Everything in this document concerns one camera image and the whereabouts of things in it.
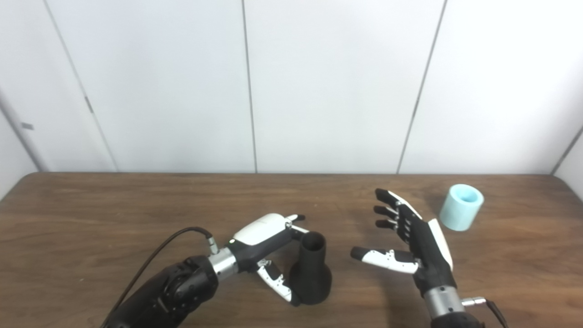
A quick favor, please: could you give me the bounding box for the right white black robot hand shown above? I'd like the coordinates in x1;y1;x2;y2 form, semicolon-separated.
350;188;457;294

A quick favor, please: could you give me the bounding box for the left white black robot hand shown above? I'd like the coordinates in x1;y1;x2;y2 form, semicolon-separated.
226;213;315;307

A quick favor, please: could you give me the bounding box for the light-blue hose piece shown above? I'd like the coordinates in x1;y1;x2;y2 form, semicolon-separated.
439;184;485;232

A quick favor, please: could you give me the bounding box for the black funnel-shaped nozzle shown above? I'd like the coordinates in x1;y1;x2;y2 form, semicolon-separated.
289;231;332;306

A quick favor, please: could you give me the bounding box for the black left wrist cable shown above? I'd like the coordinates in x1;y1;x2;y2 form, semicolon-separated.
100;226;220;328

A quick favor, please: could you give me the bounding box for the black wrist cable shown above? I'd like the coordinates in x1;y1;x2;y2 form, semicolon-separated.
462;296;510;328
100;226;220;328

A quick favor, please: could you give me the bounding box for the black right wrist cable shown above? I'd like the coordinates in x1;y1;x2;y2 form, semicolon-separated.
462;296;510;328

